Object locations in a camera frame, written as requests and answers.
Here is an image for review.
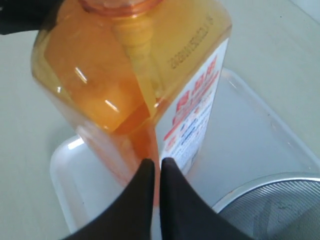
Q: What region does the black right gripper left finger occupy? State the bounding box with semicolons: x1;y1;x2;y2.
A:
65;159;155;240

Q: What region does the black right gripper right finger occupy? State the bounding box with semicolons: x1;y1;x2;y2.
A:
159;157;250;240

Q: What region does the orange pump soap bottle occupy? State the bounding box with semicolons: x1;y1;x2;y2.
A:
31;0;232;185

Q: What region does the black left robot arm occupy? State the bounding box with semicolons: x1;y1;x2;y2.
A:
0;0;58;35

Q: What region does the large steel mesh colander bowl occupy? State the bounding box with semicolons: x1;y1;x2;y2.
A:
212;172;320;240

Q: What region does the white rectangular plastic tray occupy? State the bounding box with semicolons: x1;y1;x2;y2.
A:
50;69;320;233

